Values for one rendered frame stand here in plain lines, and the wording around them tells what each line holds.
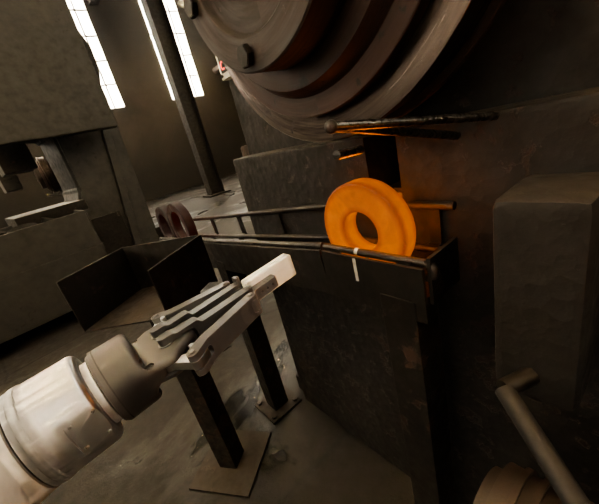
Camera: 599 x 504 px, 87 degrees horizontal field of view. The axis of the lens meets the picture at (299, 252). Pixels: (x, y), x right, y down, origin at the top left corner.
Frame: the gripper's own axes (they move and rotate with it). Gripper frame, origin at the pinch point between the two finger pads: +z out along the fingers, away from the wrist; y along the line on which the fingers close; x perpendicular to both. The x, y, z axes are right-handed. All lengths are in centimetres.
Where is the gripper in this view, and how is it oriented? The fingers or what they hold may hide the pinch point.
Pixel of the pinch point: (269, 277)
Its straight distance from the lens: 40.1
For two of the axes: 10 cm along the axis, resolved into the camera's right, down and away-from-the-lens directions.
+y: 6.3, 1.3, -7.6
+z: 7.1, -4.8, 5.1
